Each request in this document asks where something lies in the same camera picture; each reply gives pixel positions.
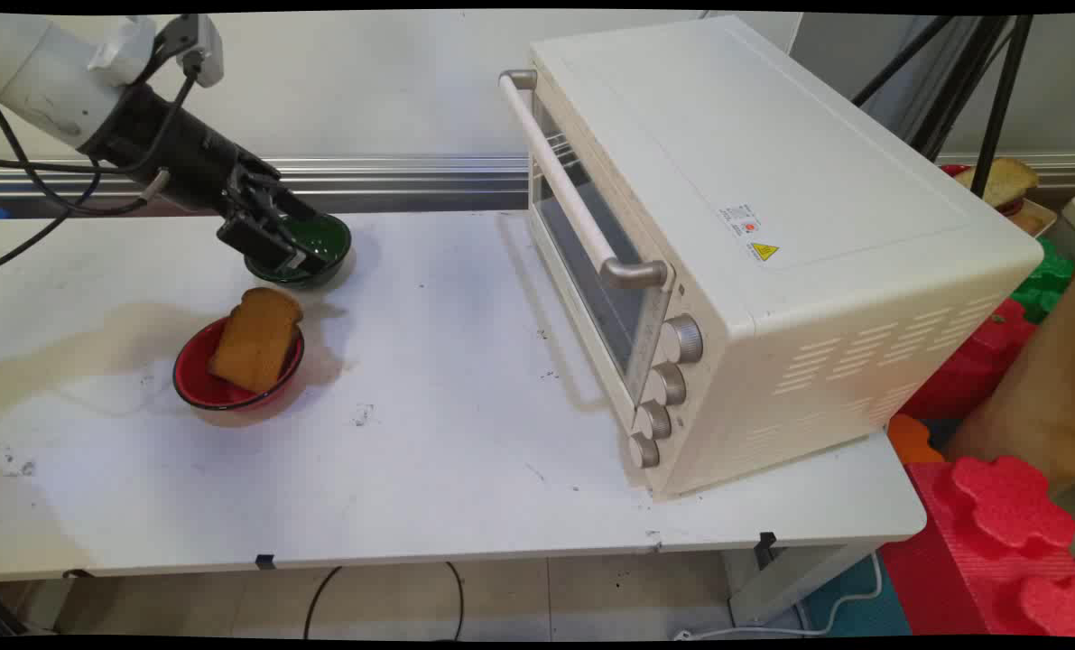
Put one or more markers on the aluminium rail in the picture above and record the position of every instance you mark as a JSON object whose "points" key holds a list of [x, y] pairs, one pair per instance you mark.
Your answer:
{"points": [[393, 181]]}

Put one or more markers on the red foam mat stack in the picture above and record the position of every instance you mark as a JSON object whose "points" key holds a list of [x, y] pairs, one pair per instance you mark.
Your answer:
{"points": [[943, 560]]}

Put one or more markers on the black table edge clip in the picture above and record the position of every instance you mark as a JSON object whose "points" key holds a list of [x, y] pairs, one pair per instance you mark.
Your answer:
{"points": [[765, 542], [265, 561]]}

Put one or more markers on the black tripod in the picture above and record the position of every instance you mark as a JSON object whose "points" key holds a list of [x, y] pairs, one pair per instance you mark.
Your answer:
{"points": [[1002, 99]]}

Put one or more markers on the green foam piece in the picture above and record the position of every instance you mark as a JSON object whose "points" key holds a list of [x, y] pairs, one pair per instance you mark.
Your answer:
{"points": [[1047, 284]]}

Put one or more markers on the pale bread slice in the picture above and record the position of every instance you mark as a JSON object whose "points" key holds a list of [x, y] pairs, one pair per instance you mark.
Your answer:
{"points": [[1002, 181]]}

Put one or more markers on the green bowl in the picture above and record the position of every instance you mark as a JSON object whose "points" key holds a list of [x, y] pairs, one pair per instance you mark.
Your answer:
{"points": [[329, 239]]}

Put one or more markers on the large red foam block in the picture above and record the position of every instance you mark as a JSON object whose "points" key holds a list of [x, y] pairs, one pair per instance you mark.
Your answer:
{"points": [[970, 370]]}

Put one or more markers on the white table leg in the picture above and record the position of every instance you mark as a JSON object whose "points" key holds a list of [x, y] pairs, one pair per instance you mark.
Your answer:
{"points": [[772, 587]]}

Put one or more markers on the beige tray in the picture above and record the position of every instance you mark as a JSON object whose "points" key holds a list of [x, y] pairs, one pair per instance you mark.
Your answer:
{"points": [[1033, 219]]}

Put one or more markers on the cream toaster oven body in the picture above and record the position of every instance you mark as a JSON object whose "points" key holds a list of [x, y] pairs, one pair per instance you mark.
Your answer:
{"points": [[817, 181]]}

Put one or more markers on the red bowl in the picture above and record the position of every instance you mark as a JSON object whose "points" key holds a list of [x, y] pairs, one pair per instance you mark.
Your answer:
{"points": [[196, 377]]}

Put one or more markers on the small red foam flower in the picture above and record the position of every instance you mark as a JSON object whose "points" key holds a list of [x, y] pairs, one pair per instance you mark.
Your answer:
{"points": [[1061, 607]]}

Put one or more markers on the large red foam flower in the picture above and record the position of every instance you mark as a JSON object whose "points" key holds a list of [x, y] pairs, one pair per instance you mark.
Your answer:
{"points": [[1011, 506]]}

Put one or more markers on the brown toast slice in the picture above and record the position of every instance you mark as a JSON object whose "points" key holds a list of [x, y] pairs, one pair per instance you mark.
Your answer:
{"points": [[257, 343]]}

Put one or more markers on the silver oven knob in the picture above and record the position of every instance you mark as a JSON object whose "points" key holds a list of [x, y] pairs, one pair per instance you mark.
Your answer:
{"points": [[666, 385], [643, 450], [653, 422], [681, 340]]}

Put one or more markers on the teal floor mat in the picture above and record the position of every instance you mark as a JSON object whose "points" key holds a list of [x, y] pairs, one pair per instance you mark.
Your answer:
{"points": [[873, 621]]}

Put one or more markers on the orange foam piece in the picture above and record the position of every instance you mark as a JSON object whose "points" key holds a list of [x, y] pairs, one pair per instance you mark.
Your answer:
{"points": [[912, 442]]}

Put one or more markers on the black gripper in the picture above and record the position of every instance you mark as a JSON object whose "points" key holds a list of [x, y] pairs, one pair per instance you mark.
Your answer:
{"points": [[180, 158]]}

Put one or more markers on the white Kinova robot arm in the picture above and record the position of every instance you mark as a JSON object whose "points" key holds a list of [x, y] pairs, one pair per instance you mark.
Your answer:
{"points": [[41, 72]]}

